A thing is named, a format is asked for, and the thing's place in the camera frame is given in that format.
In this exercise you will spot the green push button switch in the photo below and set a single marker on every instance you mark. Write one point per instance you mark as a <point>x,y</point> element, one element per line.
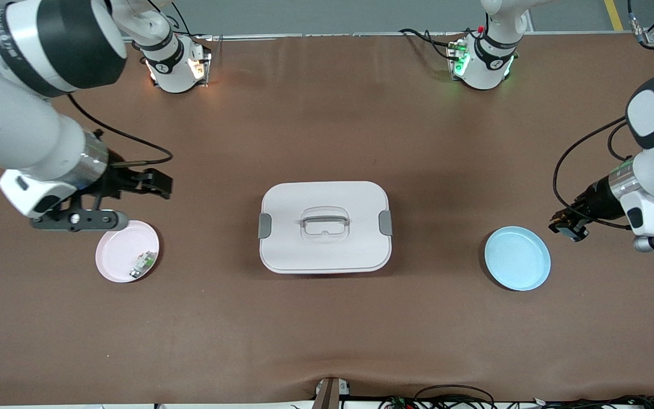
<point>144,263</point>

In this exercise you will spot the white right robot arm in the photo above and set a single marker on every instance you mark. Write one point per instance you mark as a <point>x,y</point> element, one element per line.
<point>20,130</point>

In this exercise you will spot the pink round plate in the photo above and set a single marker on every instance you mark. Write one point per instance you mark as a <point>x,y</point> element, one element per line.
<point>120,250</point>

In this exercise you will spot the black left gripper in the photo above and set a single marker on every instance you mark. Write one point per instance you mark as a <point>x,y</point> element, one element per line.
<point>595,200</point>

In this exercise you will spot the black and orange switch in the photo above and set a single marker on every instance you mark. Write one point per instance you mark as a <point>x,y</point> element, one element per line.
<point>574,232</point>

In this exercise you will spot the brown table mat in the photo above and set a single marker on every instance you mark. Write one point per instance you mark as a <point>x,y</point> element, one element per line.
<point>77,341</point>

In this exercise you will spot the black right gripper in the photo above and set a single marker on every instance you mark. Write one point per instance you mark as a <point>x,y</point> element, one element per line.
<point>118,180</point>

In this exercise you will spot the white lidded box grey latches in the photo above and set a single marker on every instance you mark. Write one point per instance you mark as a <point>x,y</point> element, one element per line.
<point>325,250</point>

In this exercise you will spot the brown wooden post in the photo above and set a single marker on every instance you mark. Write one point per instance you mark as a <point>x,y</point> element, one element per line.
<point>330,395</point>

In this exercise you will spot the light blue round plate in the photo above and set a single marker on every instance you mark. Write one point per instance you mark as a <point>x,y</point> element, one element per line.
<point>517,258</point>

